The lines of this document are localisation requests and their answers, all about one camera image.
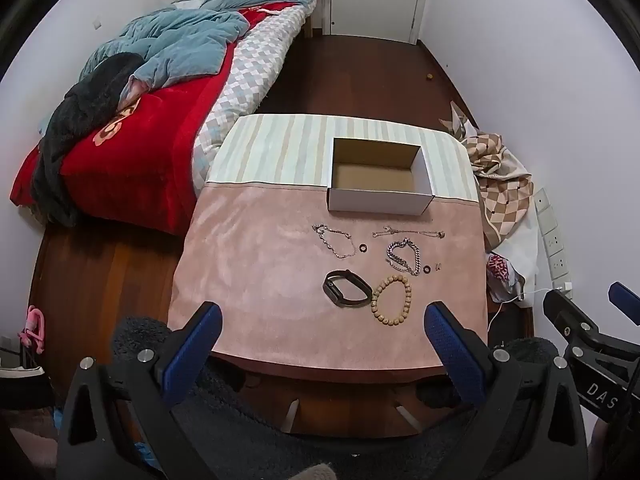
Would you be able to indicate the black fuzzy blanket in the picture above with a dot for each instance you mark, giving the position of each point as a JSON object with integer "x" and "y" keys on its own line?
{"x": 85, "y": 105}

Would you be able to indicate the wooden bed frame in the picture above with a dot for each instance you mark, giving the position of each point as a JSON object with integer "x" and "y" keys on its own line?
{"x": 308, "y": 25}

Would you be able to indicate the bed with red blanket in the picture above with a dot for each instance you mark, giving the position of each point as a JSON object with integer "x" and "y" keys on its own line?
{"x": 150, "y": 150}

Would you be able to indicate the brown wooden table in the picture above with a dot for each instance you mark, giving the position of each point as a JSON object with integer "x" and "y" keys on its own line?
{"x": 325, "y": 400}

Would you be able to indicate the red white patterned bag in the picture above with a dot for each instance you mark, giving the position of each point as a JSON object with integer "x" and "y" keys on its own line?
{"x": 500, "y": 265}

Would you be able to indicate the pale striped table cloth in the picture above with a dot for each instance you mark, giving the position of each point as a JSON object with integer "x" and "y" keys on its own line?
{"x": 280, "y": 150}

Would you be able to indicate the white power strip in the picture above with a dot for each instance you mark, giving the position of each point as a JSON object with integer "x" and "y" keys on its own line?
{"x": 552, "y": 245}

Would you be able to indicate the grey white checked quilt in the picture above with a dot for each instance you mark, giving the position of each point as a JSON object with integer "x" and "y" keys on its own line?
{"x": 250, "y": 75}

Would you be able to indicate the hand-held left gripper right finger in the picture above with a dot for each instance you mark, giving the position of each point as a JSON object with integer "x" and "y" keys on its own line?
{"x": 452, "y": 355}

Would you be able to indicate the white cardboard box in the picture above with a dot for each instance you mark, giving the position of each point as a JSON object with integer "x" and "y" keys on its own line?
{"x": 380, "y": 201}

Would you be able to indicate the pink plastic item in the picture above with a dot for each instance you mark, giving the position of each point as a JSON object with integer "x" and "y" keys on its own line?
{"x": 34, "y": 320}

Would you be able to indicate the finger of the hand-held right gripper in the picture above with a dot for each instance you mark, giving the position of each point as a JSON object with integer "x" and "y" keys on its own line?
{"x": 562, "y": 310}
{"x": 625, "y": 301}

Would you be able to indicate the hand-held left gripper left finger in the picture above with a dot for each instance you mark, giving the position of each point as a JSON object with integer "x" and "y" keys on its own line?
{"x": 192, "y": 355}

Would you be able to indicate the dark grey fuzzy trousers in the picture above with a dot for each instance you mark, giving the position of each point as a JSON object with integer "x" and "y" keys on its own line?
{"x": 300, "y": 450}

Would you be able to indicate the blue quilt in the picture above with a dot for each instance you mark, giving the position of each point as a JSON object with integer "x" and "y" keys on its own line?
{"x": 190, "y": 45}

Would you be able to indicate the dark object white edge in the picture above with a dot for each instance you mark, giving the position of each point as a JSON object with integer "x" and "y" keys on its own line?
{"x": 20, "y": 371}

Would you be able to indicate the beige checked cloth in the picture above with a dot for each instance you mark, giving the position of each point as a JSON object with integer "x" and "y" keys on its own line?
{"x": 500, "y": 185}

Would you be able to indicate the black smart band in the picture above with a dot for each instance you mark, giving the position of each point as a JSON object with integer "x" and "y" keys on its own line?
{"x": 330, "y": 287}

